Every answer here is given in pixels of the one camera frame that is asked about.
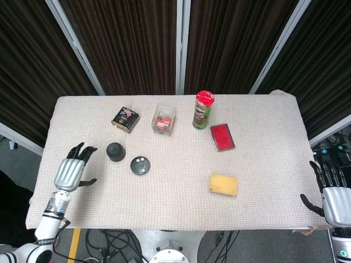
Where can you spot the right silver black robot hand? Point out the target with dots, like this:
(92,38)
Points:
(338,205)

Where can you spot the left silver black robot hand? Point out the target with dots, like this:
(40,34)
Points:
(68,172)

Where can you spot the black round jar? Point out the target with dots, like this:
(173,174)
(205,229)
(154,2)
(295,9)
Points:
(116,152)

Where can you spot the black jar lid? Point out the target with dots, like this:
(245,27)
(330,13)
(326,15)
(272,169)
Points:
(138,166)

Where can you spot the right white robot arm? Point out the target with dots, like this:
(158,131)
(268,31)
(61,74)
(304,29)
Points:
(341,243)

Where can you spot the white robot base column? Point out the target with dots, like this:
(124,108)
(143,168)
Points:
(170,246)

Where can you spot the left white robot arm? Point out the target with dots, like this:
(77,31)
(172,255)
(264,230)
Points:
(50,224)

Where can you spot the brown tape piece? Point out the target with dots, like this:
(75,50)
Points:
(305,230)

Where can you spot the black devices with green lights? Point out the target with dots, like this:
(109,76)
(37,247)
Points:
(333,153)

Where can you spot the black fabric item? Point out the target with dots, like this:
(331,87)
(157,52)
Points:
(13,202)

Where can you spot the black gold tin can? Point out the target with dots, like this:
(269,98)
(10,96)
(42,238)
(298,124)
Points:
(124,119)

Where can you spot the clear box with red toy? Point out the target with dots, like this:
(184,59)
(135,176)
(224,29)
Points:
(163,120)

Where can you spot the dark brown curtain panel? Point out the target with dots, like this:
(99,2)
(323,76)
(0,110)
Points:
(233,46)
(129,46)
(30,68)
(326,68)

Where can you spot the yellow sponge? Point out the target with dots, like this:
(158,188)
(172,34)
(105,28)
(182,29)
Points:
(223,185)

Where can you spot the white waffle tablecloth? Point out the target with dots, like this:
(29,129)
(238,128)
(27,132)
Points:
(192,197)

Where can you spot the red ink pad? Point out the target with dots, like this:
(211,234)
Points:
(222,137)

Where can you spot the green Pringles can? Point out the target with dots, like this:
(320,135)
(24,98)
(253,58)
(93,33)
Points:
(202,112)

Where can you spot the white partition bottom rail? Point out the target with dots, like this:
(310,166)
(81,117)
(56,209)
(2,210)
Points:
(19,138)
(330,131)

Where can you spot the white partition post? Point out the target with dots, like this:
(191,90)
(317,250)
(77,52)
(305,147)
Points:
(183,46)
(76,46)
(279,46)

